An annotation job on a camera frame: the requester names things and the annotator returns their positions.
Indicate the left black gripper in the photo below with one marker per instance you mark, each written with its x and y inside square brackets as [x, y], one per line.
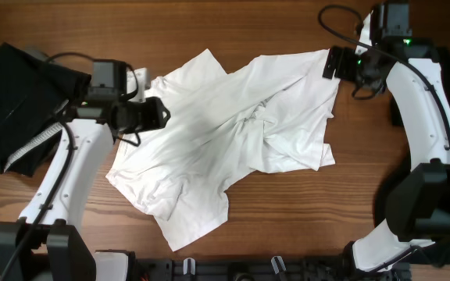
[158, 121]

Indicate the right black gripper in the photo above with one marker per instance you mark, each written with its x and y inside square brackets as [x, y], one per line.
[343, 72]

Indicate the white t-shirt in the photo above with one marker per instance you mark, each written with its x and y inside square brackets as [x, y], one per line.
[269, 116]

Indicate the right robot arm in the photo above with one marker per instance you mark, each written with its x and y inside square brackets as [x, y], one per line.
[412, 209]

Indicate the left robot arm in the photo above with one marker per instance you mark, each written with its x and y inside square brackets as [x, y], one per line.
[44, 243]

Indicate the grey folded garment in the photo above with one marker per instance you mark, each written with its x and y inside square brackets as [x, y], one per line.
[45, 135]

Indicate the black folded garment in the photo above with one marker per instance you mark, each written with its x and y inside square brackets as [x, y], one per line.
[31, 93]

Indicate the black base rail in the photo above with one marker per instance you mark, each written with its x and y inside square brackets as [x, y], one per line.
[248, 269]

